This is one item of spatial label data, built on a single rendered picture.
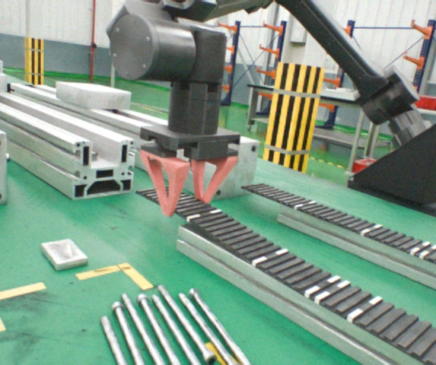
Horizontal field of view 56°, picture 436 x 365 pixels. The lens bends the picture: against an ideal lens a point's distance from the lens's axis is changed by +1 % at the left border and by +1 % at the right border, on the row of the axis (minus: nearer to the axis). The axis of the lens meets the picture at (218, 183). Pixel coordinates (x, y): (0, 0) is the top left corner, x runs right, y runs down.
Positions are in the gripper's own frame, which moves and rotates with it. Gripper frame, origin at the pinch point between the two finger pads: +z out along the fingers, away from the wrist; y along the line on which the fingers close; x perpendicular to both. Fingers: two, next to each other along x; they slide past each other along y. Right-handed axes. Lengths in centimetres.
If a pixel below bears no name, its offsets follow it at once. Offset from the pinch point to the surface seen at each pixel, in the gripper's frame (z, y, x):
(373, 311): 1.1, -0.1, 24.0
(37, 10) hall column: -78, -365, -985
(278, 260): 0.8, 0.2, 14.5
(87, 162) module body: -0.9, 3.3, -18.4
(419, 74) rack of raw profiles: -30, -748, -266
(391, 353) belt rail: 2.1, 2.3, 26.9
